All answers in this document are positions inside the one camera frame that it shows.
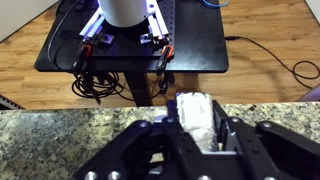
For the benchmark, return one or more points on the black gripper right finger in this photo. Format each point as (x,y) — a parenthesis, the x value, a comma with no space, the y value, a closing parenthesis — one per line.
(276,153)

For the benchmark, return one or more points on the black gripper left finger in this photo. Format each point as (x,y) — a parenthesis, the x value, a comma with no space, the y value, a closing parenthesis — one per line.
(133,150)

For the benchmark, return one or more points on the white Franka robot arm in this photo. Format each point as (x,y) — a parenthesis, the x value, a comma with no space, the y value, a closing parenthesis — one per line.
(123,11)

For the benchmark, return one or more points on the purple fabric item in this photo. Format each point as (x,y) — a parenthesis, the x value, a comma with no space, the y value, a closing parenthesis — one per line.
(311,95)

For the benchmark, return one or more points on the orange black clamp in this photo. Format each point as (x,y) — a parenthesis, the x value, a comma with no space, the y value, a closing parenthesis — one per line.
(165,56)
(83,55)

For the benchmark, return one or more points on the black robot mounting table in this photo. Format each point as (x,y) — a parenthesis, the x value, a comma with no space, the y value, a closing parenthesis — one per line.
(196,40)

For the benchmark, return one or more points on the aluminium extrusion rail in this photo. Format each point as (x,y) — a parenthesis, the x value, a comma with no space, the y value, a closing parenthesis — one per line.
(158,20)
(93,25)

